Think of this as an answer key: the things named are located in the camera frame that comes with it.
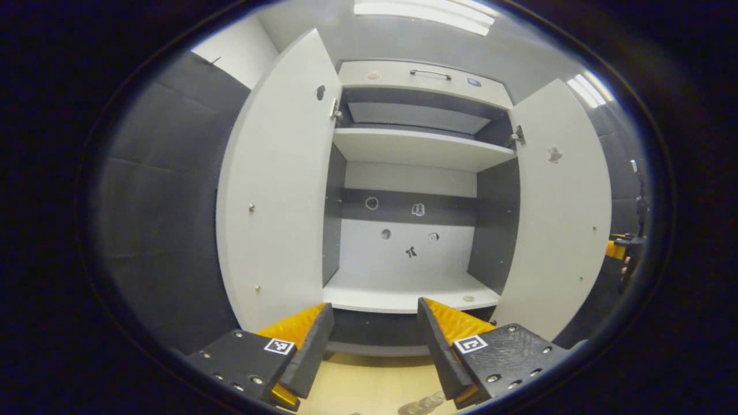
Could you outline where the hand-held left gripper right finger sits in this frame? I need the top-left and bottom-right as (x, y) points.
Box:
(417, 297), (571, 410)

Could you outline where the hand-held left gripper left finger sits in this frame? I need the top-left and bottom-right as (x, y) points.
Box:
(187, 303), (335, 412)

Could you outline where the clear plastic bottle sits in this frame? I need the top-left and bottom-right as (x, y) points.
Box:
(398, 391), (447, 415)

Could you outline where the grey cabinet door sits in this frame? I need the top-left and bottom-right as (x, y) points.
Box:
(216, 29), (344, 334)
(490, 79), (613, 342)

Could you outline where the ceiling light panel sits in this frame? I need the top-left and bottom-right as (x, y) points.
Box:
(353, 0), (496, 36)
(567, 70), (615, 108)

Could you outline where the black backdrop cloth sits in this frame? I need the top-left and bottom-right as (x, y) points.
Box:
(92, 51), (649, 355)

